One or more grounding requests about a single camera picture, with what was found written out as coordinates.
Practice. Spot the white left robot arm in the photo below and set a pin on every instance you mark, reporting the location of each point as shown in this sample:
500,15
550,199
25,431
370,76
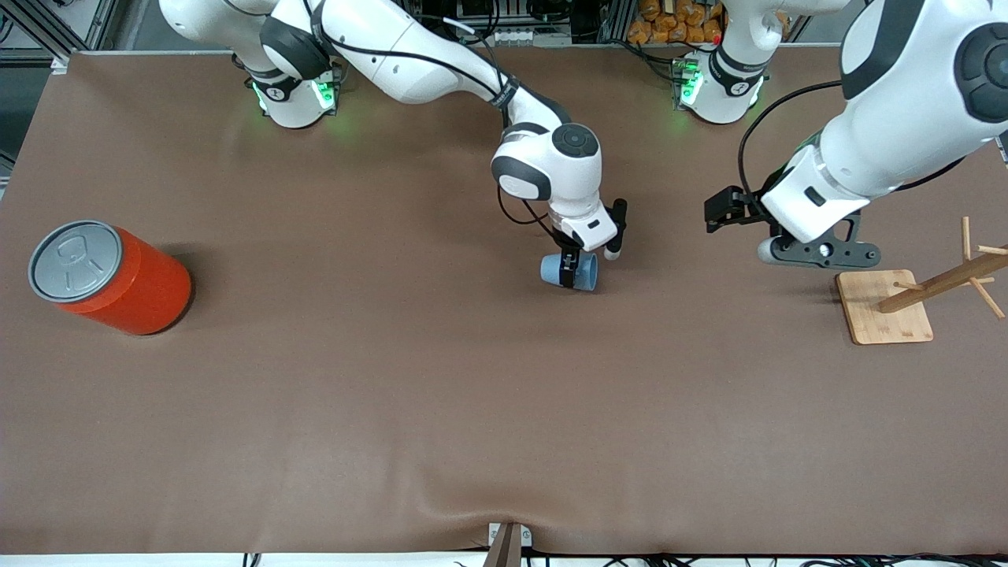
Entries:
906,118

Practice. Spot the blue plastic cup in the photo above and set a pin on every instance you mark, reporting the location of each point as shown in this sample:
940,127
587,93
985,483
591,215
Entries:
589,276

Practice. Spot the aluminium frame post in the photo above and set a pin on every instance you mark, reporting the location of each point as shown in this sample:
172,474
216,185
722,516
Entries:
47,24

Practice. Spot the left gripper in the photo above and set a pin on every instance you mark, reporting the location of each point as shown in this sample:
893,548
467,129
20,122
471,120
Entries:
744,205

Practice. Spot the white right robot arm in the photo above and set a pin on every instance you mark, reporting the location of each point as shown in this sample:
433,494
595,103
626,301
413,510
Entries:
409,55

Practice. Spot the brown table cloth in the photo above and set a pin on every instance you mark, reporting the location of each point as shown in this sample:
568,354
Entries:
504,394

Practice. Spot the white terminal block row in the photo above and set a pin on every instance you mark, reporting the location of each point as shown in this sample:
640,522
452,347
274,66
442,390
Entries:
524,36

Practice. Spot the wooden mug tree stand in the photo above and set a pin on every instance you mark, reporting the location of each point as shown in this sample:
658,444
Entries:
882,315

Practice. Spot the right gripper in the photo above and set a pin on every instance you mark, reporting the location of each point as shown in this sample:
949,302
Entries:
566,246

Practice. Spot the orange can with grey lid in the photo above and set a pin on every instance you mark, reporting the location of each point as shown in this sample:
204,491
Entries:
150,291

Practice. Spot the metal table edge bracket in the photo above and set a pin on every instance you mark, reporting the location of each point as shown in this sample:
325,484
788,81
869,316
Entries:
526,537

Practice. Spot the brown camera stand pole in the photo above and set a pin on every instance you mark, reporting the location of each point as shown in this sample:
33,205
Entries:
504,551

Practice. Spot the orange snack packets pile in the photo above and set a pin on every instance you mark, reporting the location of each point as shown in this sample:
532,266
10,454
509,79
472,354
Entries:
677,24

